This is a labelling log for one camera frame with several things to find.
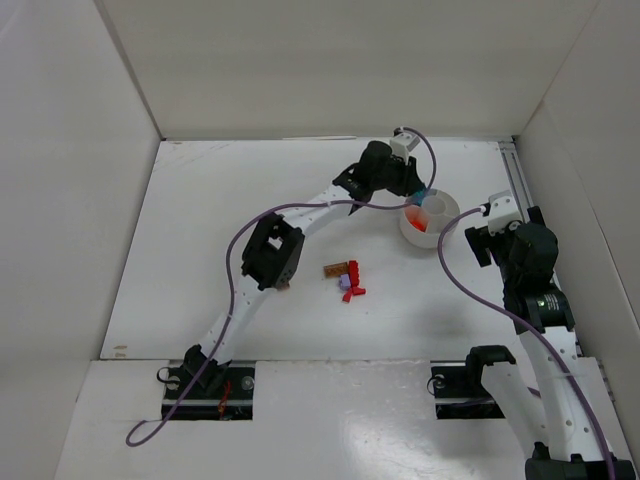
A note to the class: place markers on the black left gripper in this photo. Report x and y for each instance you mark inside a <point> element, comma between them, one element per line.
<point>410,182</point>

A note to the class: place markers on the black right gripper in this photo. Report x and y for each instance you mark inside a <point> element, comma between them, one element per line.
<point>480,241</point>

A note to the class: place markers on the large teal lego brick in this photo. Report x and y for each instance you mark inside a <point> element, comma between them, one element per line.
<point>419,197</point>

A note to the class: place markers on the orange curved lego piece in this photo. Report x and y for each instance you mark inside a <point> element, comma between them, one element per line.
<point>418,221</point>

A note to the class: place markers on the tan lego plate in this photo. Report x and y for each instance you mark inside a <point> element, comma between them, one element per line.
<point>336,270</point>

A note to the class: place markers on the lavender lego brick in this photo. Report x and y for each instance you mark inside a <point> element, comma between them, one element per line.
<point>344,282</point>

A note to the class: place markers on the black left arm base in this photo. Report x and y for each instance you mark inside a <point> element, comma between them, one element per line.
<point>222,393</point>

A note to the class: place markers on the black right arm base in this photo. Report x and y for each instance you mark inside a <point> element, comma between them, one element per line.
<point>457,389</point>

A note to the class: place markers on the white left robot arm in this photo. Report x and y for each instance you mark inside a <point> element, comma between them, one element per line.
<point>272,253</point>

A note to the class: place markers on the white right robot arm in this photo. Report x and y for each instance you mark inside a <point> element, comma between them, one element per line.
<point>555,424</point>

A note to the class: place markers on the white round divided container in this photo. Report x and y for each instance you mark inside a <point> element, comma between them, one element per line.
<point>440,208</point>

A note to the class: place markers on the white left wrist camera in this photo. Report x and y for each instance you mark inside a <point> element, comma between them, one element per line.
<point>402,143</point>

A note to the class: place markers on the aluminium rail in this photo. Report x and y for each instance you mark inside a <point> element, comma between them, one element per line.
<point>525,200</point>

